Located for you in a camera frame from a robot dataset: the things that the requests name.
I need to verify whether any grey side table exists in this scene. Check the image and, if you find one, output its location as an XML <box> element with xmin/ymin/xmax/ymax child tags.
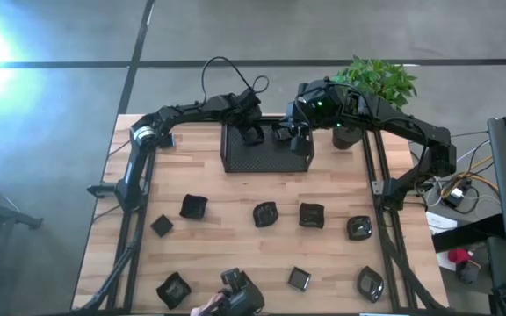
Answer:
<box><xmin>0</xmin><ymin>174</ymin><xmax>45</xmax><ymax>316</ymax></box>

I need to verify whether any yellow cable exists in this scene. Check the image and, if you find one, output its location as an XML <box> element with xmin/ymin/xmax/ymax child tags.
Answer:
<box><xmin>439</xmin><ymin>155</ymin><xmax>500</xmax><ymax>198</ymax></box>

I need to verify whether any small square grey-centred mini plate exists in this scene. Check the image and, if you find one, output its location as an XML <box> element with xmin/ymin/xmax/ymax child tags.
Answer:
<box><xmin>287</xmin><ymin>265</ymin><xmax>313</xmax><ymax>293</ymax></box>

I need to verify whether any black glossy square mini plate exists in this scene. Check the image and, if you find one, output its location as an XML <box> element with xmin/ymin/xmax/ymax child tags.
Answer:
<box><xmin>298</xmin><ymin>202</ymin><xmax>326</xmax><ymax>230</ymax></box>

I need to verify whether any black rounded square mini plate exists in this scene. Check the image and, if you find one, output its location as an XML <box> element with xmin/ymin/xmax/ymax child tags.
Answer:
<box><xmin>346</xmin><ymin>214</ymin><xmax>374</xmax><ymax>241</ymax></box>

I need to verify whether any black wavy square mini plate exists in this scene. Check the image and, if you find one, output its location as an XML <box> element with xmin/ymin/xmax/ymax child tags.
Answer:
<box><xmin>178</xmin><ymin>193</ymin><xmax>209</xmax><ymax>221</ymax></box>
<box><xmin>155</xmin><ymin>271</ymin><xmax>192</xmax><ymax>311</ymax></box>

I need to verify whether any small red object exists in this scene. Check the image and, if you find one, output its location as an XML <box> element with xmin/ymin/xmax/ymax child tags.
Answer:
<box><xmin>447</xmin><ymin>248</ymin><xmax>473</xmax><ymax>265</ymax></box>

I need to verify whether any green plant in black pot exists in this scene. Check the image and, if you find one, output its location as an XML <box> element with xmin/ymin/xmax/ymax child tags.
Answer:
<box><xmin>331</xmin><ymin>54</ymin><xmax>419</xmax><ymax>151</ymax></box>

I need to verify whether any person's hand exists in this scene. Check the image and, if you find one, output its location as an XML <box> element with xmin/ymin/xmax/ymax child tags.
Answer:
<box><xmin>190</xmin><ymin>292</ymin><xmax>227</xmax><ymax>316</ymax></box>

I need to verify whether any black white power adapter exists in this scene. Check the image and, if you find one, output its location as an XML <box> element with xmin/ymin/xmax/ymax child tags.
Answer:
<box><xmin>444</xmin><ymin>186</ymin><xmax>467</xmax><ymax>208</ymax></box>

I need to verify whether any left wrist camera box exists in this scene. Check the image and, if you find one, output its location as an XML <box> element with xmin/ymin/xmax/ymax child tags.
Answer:
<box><xmin>237</xmin><ymin>87</ymin><xmax>263</xmax><ymax>113</ymax></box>

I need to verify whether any black mesh tray with handles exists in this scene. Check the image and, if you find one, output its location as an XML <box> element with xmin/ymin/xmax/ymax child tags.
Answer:
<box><xmin>220</xmin><ymin>117</ymin><xmax>315</xmax><ymax>174</ymax></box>

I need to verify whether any black aluminium rig frame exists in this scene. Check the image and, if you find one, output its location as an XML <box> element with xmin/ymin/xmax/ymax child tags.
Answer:
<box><xmin>71</xmin><ymin>114</ymin><xmax>452</xmax><ymax>315</ymax></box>

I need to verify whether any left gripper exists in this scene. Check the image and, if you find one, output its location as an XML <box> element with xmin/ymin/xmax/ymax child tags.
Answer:
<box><xmin>229</xmin><ymin>104</ymin><xmax>264</xmax><ymax>136</ymax></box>

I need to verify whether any small black square mini plate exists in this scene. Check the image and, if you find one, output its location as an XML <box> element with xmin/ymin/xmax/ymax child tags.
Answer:
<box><xmin>149</xmin><ymin>213</ymin><xmax>175</xmax><ymax>239</ymax></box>

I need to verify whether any black rounded wavy mini plate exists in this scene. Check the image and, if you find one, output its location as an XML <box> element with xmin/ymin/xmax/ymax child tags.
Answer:
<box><xmin>252</xmin><ymin>201</ymin><xmax>280</xmax><ymax>228</ymax></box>

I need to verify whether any white paper sheet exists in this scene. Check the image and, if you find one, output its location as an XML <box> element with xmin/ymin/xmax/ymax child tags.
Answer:
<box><xmin>424</xmin><ymin>211</ymin><xmax>459</xmax><ymax>236</ymax></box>

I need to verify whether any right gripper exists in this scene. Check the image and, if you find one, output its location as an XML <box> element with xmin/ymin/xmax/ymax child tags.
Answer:
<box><xmin>274</xmin><ymin>112</ymin><xmax>314</xmax><ymax>157</ymax></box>

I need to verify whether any black leaf shaped mini plate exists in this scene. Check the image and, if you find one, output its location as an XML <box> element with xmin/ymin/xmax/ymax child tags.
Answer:
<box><xmin>356</xmin><ymin>265</ymin><xmax>386</xmax><ymax>305</ymax></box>

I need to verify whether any black glossy rounded mini plate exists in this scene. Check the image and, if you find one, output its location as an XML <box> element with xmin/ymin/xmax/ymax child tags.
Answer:
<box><xmin>239</xmin><ymin>125</ymin><xmax>266</xmax><ymax>147</ymax></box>

